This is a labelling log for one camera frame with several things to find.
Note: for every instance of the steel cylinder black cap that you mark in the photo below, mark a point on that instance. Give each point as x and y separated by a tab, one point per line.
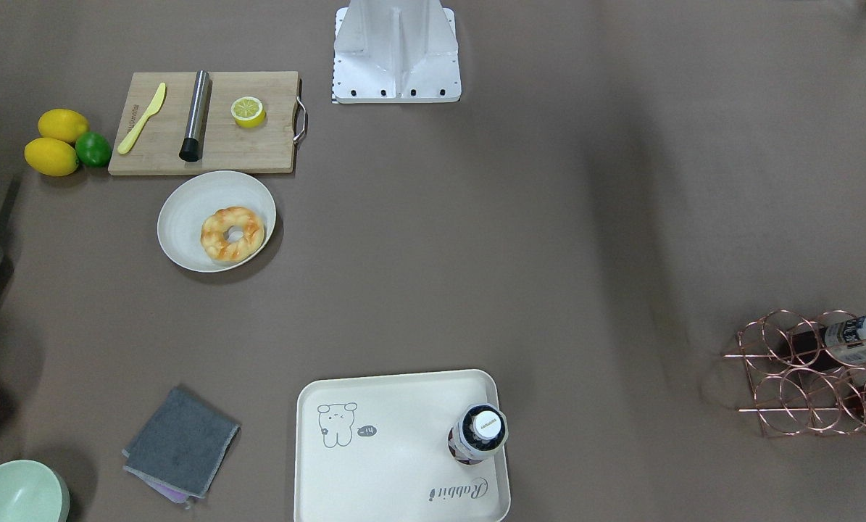
191	149

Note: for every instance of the yellow lemon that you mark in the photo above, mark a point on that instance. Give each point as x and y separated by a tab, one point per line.
51	157
63	124

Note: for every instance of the copper wire bottle rack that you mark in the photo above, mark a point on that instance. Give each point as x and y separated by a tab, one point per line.
789	399

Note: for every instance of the white plate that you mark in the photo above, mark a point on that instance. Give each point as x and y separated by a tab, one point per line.
181	218

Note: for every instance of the yellow lemon upper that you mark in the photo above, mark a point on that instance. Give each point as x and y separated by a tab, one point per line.
63	124

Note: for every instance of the grey folded cloth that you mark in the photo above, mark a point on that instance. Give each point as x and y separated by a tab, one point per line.
179	450

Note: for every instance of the cream rabbit tray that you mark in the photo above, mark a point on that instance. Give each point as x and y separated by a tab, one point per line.
375	448

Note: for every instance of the bottle in rack upper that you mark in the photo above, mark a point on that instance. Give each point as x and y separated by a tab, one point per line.
827	348

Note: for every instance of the yellow lemon lower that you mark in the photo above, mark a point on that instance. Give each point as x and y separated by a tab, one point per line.
51	157

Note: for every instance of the green lime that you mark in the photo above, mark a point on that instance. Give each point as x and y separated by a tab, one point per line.
93	150

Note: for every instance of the yellow plastic knife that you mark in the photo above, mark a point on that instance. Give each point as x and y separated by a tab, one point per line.
154	107

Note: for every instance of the wooden cutting board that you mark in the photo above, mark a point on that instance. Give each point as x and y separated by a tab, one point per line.
270	148

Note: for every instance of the mint green bowl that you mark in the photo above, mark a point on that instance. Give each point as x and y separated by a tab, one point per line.
32	491

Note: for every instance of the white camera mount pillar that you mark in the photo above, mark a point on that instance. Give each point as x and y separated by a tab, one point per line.
395	52

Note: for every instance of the half lemon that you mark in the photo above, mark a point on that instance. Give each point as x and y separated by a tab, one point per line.
248	112

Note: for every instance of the twisted glazed donut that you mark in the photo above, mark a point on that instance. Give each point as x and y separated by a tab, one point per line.
232	234

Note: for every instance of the dark drink bottle on tray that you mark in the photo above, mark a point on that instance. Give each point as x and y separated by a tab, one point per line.
478	434

